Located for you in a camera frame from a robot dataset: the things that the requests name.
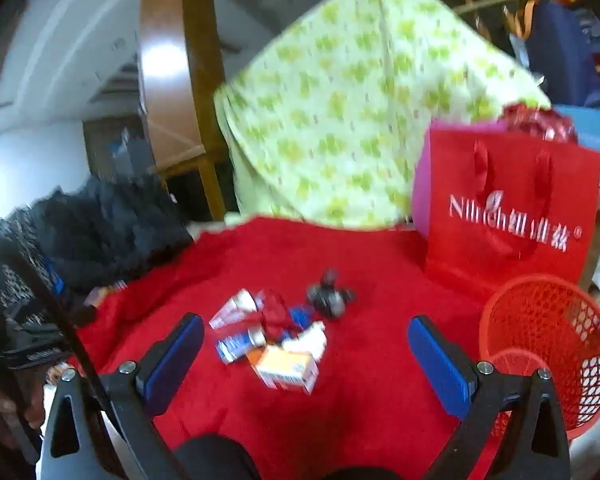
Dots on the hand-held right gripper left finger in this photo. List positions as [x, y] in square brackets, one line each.
[177, 360]

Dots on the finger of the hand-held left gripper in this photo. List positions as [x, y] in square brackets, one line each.
[56, 280]

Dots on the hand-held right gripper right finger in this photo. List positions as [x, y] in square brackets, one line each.
[437, 365]

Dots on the orange white small box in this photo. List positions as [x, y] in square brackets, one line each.
[285, 370]

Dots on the red plastic bag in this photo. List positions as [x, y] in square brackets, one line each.
[275, 312]

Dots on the black knotted plastic bag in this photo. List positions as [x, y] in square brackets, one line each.
[327, 300]

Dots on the red plastic mesh basket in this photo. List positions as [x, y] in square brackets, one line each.
[580, 360]

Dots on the black white floral cloth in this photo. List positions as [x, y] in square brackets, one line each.
[15, 265]

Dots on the blue white small box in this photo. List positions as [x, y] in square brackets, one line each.
[237, 347]

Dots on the dark cloth pile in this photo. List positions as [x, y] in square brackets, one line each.
[110, 230]

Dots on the white red tube packet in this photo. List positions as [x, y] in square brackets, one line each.
[232, 310]

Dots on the red blanket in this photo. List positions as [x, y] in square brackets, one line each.
[380, 270]

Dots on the blue foil wrapper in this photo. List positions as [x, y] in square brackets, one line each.
[300, 316]

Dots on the red paper gift bag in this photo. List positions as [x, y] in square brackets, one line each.
[520, 185]

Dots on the brown wooden panel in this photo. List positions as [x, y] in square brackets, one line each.
[165, 85]

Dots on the shiny red foil bag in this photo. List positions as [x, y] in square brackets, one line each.
[535, 120]

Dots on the green clover print quilt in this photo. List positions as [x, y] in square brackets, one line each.
[330, 110]

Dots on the light blue cardboard box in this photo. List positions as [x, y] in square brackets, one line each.
[590, 127]

